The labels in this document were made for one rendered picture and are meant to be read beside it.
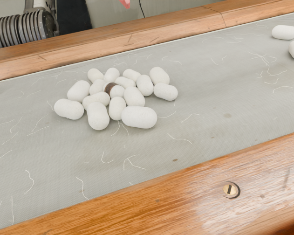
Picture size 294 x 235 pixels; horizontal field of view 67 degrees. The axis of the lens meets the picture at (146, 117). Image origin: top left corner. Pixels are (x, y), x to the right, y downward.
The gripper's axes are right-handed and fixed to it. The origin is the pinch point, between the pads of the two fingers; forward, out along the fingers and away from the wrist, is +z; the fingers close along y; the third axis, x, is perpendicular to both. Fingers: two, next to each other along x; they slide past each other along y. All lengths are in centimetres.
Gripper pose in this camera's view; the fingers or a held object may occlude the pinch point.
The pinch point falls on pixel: (126, 2)
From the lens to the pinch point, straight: 45.1
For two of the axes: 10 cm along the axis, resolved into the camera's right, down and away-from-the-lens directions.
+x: -0.7, 2.3, 9.7
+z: 3.2, 9.3, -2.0
